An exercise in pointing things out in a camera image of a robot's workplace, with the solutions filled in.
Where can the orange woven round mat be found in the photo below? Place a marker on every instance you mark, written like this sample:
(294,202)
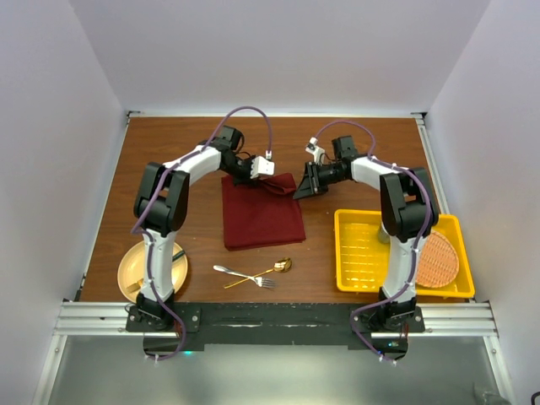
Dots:
(438,264)

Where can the aluminium rail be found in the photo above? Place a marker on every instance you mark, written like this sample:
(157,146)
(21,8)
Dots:
(440,320)
(433,169)

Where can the aluminium front rail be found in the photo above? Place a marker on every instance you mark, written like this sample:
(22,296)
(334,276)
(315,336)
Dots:
(440,320)

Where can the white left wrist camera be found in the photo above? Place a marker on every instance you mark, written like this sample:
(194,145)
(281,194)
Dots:
(262,165)

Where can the cream round plate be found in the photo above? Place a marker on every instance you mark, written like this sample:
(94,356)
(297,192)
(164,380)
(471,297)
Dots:
(130,271)

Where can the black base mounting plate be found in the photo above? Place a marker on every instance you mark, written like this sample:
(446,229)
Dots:
(294,324)

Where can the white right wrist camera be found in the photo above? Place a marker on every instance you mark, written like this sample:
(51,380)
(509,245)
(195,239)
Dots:
(318,153)

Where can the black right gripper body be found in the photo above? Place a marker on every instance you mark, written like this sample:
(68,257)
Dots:
(322,176)

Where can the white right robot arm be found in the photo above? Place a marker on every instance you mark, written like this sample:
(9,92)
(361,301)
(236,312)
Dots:
(407,217)

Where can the silver fork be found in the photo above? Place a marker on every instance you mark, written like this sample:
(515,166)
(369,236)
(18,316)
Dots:
(260,281)

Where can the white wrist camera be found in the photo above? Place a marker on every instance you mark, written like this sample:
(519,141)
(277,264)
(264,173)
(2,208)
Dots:
(262,165)
(318,153)

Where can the dark red cloth napkin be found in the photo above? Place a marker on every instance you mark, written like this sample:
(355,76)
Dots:
(261,214)

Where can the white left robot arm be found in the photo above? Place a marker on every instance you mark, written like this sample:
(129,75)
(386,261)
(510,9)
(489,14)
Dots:
(161,208)

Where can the aluminium right side rail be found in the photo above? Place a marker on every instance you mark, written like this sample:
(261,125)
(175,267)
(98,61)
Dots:
(433,169)

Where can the gold spoon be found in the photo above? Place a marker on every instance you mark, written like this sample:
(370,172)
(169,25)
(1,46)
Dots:
(281,266)

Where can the yellow plastic tray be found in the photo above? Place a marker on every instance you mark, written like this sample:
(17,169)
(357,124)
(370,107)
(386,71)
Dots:
(362,261)

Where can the grey mug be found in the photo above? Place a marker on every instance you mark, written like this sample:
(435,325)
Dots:
(382,235)

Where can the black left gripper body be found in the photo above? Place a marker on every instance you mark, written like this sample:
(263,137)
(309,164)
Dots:
(243,170)

